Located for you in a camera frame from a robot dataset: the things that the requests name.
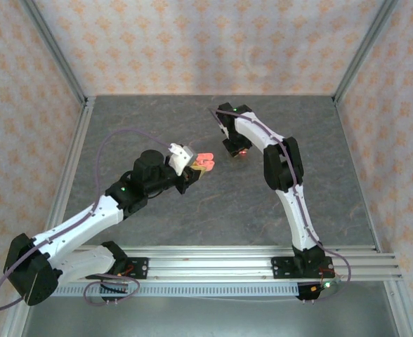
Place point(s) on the orange earbud charging case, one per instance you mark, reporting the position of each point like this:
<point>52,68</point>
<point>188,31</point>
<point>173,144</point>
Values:
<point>206,158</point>

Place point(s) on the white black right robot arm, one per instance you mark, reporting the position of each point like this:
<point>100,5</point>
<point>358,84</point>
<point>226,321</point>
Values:
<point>254,133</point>

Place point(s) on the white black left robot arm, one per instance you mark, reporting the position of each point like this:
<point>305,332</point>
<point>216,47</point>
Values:
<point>94,221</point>

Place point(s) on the grey metal sheet panel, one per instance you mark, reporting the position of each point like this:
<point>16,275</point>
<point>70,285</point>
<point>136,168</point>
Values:
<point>210,316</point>

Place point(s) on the aluminium side rail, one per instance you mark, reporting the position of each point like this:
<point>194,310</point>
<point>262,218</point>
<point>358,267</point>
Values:
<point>85,119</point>
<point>341,119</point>

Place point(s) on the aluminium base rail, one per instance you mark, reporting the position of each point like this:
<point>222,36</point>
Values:
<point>210,267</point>

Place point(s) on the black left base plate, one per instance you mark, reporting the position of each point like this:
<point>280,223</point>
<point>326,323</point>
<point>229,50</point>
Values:
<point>139,267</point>

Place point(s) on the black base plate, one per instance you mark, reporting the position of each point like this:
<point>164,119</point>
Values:
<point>139,267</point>
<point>280,267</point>

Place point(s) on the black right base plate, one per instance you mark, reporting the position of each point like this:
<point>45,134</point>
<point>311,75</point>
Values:
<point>280,267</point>

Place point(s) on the aluminium frame post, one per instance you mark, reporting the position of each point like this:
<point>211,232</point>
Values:
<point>365,49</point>
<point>54,49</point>

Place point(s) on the aluminium frame leg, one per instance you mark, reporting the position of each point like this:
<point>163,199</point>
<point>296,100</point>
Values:
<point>12,324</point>
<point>400,309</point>

